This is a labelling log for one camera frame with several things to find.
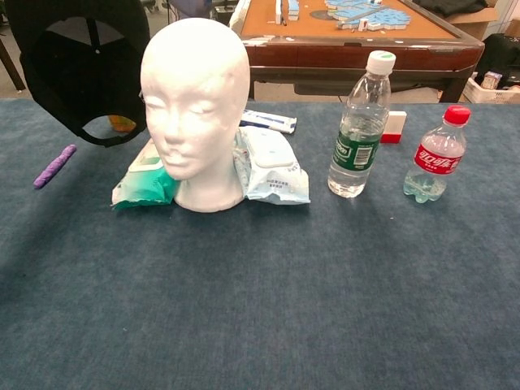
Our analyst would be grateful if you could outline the blue table mat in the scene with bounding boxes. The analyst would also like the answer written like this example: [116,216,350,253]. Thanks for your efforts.
[0,99,520,390]

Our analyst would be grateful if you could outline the black bag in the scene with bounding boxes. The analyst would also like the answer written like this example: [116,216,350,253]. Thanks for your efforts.
[473,32,520,89]

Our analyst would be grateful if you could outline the white blue toothpaste tube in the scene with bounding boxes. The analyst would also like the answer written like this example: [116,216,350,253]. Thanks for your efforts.
[239,109,297,135]

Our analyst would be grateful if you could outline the cardboard box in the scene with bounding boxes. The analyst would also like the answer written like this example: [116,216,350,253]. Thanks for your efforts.
[446,0,520,41]

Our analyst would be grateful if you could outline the green wet wipes pack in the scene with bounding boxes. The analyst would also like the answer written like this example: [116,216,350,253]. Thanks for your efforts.
[111,137,182,211]

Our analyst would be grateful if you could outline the brown mahjong table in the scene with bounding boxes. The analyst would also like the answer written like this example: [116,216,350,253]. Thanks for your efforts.
[239,0,487,103]

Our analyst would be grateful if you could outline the red white small box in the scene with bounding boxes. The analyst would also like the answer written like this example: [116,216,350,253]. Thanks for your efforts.
[380,110,408,145]

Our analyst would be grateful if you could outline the yellow label tea bottle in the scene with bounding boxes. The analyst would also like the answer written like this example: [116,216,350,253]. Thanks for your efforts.
[107,115,137,133]

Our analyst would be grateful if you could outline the black baseball cap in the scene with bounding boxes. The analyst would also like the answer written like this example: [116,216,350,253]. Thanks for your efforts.
[6,0,150,148]

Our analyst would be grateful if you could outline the white foam mannequin head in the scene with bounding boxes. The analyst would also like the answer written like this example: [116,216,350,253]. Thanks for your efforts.
[140,17,252,213]

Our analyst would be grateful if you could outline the green label water bottle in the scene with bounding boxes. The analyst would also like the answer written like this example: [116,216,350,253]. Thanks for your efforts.
[327,50,397,199]

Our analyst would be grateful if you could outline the blue white wet wipes pack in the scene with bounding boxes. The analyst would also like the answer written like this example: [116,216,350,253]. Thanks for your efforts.
[233,125,311,205]

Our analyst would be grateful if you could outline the red label water bottle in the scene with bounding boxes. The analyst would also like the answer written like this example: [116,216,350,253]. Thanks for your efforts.
[402,105,472,205]

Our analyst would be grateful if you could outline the white plastic crate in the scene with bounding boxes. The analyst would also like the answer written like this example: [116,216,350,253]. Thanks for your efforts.
[462,71,520,105]

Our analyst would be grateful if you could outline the purple stick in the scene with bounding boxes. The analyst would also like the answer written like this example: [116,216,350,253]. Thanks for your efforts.
[32,144,78,190]

